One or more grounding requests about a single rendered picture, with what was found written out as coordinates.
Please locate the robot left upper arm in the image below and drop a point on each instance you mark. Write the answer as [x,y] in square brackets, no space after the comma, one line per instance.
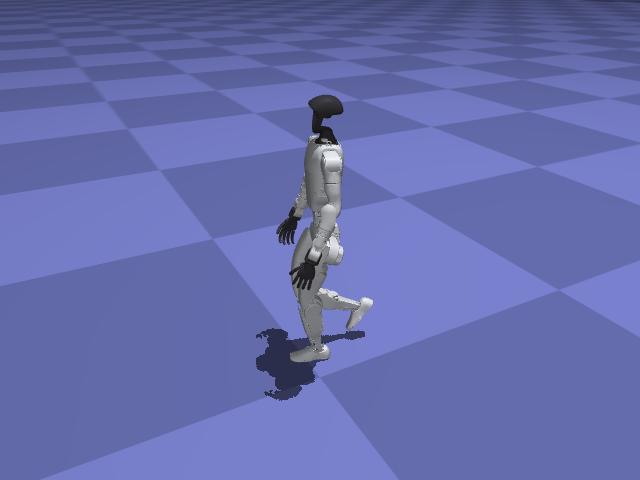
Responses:
[331,167]

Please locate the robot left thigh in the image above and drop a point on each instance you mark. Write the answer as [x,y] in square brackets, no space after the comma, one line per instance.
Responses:
[331,255]

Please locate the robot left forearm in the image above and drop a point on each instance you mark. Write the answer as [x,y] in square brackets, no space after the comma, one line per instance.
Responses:
[325,227]

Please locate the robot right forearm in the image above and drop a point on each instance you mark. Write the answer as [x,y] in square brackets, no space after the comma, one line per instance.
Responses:
[300,203]

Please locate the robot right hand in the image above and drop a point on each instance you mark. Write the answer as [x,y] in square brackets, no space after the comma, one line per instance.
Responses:
[290,224]

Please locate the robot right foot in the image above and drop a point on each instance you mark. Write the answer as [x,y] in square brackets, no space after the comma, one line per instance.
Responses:
[355,317]

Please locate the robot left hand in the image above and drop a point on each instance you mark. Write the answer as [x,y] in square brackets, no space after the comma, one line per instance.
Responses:
[306,272]

